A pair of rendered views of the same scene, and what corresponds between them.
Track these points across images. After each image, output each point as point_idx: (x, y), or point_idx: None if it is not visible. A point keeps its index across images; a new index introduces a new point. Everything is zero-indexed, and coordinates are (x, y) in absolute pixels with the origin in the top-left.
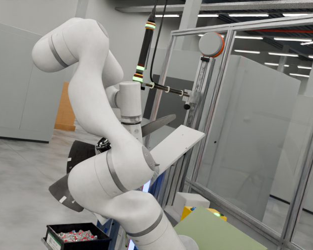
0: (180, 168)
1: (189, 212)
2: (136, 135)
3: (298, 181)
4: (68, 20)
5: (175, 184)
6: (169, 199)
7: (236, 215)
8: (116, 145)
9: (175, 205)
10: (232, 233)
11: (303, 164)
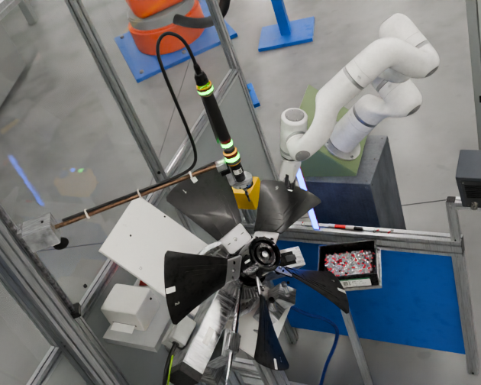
0: (85, 327)
1: (255, 186)
2: None
3: (140, 133)
4: (400, 39)
5: (98, 345)
6: (111, 367)
7: None
8: None
9: (146, 321)
10: (306, 105)
11: (133, 118)
